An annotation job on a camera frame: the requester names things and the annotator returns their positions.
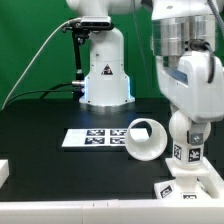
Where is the black cable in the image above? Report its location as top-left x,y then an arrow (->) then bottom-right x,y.
4,82 -> 83,107

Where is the white cable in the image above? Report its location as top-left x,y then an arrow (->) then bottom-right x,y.
1,18 -> 81,111

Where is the white border rail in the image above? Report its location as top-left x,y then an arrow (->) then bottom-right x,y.
0,200 -> 224,224
200,157 -> 224,200

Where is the white front border rail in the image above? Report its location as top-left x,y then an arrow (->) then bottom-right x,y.
0,200 -> 224,224

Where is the white left border block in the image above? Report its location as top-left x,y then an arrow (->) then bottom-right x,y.
0,160 -> 9,188

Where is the white tag sheet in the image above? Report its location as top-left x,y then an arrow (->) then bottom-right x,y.
61,128 -> 149,148

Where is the white right border rail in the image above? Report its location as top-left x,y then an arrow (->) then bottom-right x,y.
200,157 -> 224,200

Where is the white lamp shade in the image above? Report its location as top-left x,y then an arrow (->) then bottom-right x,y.
125,118 -> 168,161

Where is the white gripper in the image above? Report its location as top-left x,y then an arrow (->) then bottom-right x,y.
156,51 -> 224,146

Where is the white lamp bulb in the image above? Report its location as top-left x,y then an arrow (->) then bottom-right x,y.
169,110 -> 211,168

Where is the white lamp base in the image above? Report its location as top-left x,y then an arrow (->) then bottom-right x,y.
154,158 -> 211,200

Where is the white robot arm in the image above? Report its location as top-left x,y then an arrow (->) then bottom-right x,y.
66,0 -> 224,124

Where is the black camera on stand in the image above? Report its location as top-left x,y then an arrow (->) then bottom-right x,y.
62,19 -> 114,101

